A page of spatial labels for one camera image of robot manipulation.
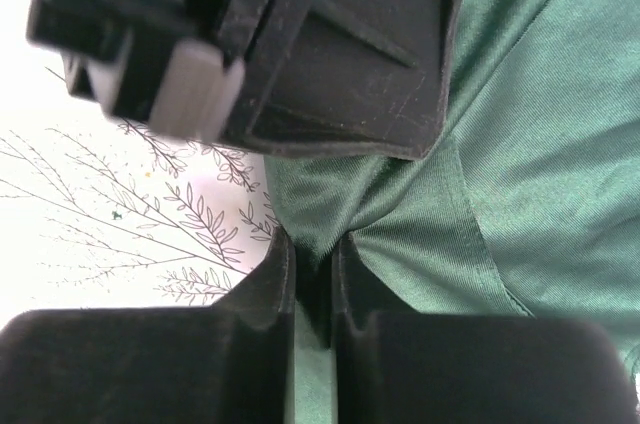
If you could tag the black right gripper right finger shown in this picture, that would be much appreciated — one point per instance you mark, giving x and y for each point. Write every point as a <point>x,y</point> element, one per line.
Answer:
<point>393,364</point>

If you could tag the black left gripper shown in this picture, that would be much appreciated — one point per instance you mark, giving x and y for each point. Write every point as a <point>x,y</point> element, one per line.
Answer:
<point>177,66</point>

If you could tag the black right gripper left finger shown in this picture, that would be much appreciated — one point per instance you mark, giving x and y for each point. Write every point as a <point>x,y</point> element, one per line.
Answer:
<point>225,363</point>

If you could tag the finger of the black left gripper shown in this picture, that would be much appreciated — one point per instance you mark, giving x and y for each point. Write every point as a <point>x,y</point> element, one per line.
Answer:
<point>328,78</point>

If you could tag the dark green cloth napkin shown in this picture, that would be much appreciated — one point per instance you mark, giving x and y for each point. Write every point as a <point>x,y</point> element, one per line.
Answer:
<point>529,203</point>

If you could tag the floral tablecloth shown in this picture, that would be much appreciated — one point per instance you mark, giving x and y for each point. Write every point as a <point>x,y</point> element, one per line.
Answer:
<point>98,213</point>

